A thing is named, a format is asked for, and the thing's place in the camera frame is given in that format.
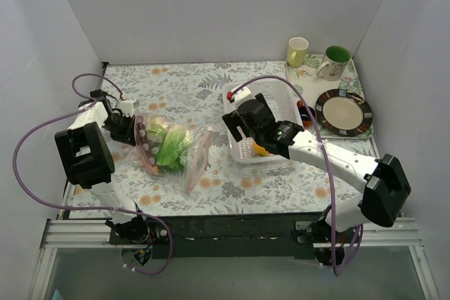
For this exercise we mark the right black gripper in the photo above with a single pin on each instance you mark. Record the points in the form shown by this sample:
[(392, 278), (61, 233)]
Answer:
[(231, 124)]

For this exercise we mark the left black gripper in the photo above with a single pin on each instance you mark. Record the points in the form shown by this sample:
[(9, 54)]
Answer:
[(130, 130)]

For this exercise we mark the orange fake fruit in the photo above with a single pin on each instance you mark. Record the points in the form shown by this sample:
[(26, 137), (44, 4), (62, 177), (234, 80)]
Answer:
[(259, 150)]

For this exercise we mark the white plastic basket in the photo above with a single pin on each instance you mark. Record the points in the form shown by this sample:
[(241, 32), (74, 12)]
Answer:
[(282, 102)]

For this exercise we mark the clear zip top bag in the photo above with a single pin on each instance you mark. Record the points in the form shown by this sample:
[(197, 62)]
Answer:
[(197, 156)]

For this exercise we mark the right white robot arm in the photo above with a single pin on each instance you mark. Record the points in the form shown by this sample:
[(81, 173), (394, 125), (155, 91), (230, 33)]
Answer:
[(382, 182)]

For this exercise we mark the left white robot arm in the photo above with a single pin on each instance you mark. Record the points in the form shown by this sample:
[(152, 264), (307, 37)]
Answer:
[(89, 163)]

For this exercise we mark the green fake lettuce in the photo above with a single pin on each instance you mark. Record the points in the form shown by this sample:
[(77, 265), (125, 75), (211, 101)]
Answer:
[(169, 142)]

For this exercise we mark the small brown cup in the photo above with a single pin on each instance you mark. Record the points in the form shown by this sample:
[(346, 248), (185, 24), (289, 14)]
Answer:
[(307, 114)]

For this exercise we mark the floral serving tray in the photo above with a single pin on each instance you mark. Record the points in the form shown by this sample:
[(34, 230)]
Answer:
[(311, 87)]

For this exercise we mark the yellow green mug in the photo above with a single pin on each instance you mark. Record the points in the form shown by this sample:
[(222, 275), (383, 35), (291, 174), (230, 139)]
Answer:
[(297, 50)]

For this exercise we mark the floral table mat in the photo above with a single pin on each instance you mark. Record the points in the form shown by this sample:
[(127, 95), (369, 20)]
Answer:
[(191, 94)]

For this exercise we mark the striped rim ceramic plate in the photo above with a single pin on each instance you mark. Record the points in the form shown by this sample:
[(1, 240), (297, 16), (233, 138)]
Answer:
[(344, 113)]

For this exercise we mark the green interior floral mug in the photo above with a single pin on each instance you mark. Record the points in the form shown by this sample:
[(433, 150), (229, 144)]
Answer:
[(334, 63)]

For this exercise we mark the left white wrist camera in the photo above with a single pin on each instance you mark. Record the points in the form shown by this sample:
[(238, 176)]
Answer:
[(127, 107)]

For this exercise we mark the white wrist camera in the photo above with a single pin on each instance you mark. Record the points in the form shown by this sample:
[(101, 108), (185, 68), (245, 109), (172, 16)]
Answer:
[(127, 107), (238, 96)]

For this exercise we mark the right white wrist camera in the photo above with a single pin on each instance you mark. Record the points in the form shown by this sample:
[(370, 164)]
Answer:
[(238, 96)]

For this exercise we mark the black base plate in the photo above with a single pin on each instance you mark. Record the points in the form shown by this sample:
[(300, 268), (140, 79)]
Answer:
[(298, 235)]

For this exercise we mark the aluminium frame rail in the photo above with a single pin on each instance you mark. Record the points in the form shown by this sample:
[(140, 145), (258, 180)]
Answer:
[(86, 233)]

